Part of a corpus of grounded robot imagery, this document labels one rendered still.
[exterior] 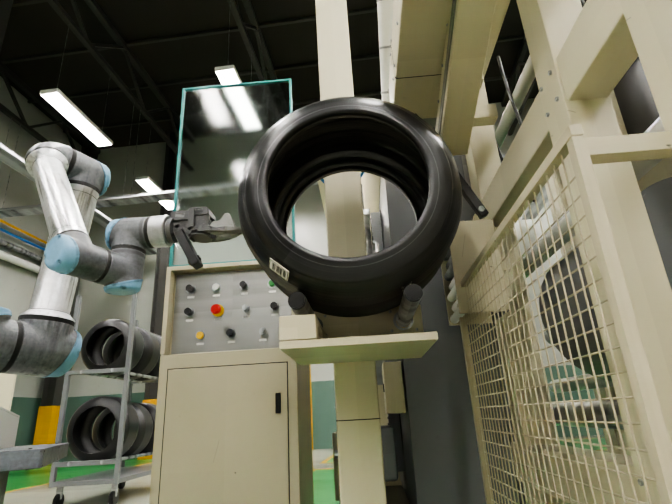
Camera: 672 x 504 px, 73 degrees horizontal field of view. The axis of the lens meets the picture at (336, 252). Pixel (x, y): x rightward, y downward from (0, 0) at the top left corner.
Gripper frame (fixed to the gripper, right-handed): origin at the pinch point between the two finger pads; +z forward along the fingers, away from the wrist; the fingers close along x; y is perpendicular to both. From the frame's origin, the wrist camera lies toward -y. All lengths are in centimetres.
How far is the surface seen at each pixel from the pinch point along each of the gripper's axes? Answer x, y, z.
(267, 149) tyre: -12.5, 17.9, 10.1
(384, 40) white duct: 53, 114, 51
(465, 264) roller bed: 21, -7, 65
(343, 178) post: 28, 30, 29
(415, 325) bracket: 26, -24, 48
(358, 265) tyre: -12.6, -15.9, 32.0
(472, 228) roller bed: 22, 5, 69
